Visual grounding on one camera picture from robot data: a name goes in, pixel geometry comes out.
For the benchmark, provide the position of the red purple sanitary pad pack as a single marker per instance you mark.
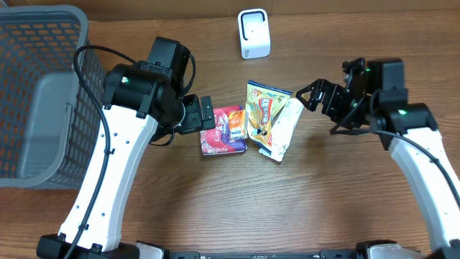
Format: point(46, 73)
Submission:
point(217, 141)

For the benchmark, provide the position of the yellow snack bag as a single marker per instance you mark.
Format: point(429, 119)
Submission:
point(262, 106)

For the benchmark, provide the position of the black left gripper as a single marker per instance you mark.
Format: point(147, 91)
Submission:
point(197, 121)

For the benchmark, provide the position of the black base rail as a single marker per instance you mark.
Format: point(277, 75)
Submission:
point(251, 255)

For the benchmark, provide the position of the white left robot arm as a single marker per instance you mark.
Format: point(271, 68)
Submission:
point(143, 103)

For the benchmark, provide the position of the orange tissue pack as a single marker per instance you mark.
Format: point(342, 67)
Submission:
point(238, 125)

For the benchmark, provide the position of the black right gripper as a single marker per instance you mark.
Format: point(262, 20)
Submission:
point(331, 90)

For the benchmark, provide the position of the white barcode scanner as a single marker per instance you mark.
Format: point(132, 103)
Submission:
point(254, 33)

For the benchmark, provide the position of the dark grey plastic basket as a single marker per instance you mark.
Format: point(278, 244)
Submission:
point(48, 123)

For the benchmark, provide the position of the white gold-capped shampoo bottle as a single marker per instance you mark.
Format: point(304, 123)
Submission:
point(283, 129)

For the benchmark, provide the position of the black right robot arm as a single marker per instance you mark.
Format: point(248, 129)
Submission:
point(374, 100)

